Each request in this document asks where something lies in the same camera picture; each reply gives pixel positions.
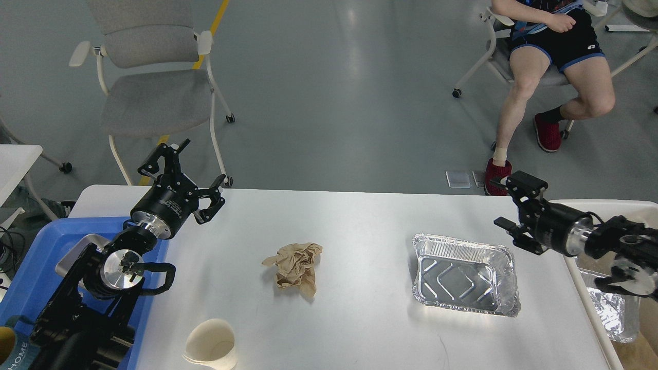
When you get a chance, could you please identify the square steel container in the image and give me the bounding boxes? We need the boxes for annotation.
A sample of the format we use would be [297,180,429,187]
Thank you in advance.
[56,234,111,278]

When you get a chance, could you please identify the seated person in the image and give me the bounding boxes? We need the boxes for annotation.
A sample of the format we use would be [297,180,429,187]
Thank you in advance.
[485,1,616,196]

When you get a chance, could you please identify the white chair under person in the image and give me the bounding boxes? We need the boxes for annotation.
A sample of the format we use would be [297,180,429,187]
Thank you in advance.
[452,6,574,140]

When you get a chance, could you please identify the clear floor plate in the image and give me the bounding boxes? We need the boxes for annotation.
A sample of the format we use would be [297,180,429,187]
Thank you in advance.
[446,170,472,188]

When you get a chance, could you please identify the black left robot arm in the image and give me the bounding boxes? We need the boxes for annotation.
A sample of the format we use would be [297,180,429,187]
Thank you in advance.
[30,140,227,369]

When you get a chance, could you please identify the white paper cup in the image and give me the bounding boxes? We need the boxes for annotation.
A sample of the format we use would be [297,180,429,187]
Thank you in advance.
[182,318,237,369]

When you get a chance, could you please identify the crumpled brown paper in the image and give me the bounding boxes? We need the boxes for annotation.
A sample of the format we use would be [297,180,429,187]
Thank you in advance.
[261,242,323,299]

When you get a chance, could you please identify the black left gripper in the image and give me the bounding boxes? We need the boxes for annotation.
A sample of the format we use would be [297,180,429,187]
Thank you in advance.
[130,139,227,240]

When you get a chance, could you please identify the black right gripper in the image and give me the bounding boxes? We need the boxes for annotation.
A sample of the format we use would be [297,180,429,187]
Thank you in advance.
[491,171,594,257]

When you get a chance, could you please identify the foil tray in bin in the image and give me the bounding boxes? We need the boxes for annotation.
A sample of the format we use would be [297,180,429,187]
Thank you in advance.
[579,268,640,343]

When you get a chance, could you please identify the blue plastic tray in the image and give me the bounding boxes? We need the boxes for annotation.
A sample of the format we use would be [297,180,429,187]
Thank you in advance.
[1,216,169,369]

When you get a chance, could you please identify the blue mug yellow inside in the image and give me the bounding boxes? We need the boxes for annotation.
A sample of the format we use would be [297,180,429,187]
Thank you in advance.
[1,314,39,369]

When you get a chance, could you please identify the white side table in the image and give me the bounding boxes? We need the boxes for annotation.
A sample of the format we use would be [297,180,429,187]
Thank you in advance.
[1,144,58,221]

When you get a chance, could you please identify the grey office chair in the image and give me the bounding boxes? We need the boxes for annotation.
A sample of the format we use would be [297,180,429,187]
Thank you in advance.
[69,1,235,184]

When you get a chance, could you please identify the aluminium foil tray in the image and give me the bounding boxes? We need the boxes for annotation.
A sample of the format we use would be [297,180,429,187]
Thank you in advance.
[412,233,520,318]

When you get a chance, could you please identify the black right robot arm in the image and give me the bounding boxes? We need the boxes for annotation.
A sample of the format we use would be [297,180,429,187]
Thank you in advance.
[488,171,657,300]

